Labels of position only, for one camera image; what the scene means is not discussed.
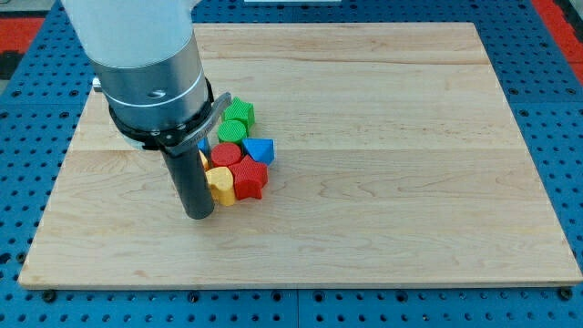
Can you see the green star block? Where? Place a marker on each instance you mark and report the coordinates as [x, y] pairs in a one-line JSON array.
[[241, 111]]

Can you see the red cylinder block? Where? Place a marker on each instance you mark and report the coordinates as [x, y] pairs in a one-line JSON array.
[[225, 154]]

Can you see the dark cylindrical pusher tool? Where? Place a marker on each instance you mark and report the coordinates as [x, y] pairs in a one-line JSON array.
[[189, 178]]

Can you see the wooden board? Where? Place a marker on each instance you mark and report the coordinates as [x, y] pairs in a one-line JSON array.
[[399, 164]]

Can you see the blue block behind tool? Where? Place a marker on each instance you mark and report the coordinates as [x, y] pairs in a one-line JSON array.
[[204, 146]]

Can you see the blue triangle block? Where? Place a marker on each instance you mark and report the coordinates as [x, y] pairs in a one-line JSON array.
[[260, 149]]

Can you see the green cylinder block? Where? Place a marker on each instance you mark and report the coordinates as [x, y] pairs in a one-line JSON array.
[[232, 131]]

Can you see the yellow heart block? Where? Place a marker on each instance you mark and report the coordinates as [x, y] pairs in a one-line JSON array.
[[221, 183]]

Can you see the red star block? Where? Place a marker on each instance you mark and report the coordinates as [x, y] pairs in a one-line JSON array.
[[249, 178]]

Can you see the yellow block behind tool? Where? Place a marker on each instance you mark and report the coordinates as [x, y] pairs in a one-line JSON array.
[[204, 161]]

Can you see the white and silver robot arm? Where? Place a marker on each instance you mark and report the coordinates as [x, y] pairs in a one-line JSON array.
[[146, 58]]

